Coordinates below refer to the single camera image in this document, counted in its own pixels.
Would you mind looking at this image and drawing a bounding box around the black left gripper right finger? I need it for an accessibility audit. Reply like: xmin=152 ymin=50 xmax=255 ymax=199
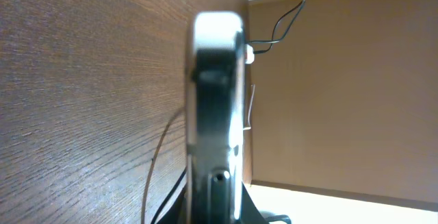
xmin=240 ymin=184 xmax=268 ymax=224

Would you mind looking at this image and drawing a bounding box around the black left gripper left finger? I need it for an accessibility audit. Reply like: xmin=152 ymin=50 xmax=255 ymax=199
xmin=157 ymin=188 xmax=186 ymax=224

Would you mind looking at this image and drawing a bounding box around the black flip smartphone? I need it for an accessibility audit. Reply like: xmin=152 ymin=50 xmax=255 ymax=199
xmin=185 ymin=11 xmax=246 ymax=223

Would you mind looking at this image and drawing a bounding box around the white USB charger adapter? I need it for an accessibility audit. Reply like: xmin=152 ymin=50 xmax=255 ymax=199
xmin=245 ymin=44 xmax=255 ymax=64

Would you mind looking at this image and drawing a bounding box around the white power strip cord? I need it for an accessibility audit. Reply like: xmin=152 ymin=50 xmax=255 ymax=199
xmin=242 ymin=84 xmax=257 ymax=132

